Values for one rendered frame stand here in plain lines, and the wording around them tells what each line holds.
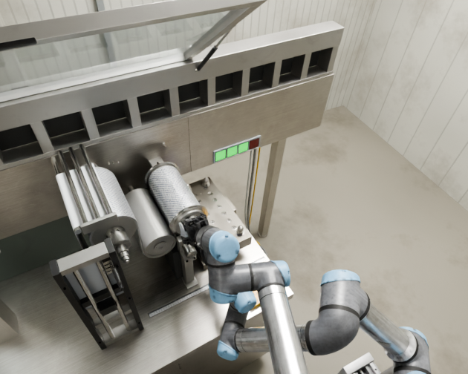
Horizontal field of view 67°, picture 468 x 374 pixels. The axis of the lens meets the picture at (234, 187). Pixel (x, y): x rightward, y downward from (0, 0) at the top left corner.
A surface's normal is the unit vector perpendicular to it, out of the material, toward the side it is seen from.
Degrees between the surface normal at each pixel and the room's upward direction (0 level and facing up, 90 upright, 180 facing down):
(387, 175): 0
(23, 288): 0
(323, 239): 0
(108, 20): 51
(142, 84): 90
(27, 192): 90
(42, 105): 90
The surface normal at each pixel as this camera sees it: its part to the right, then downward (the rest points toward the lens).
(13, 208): 0.50, 0.65
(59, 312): 0.04, -0.68
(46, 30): 0.42, 0.08
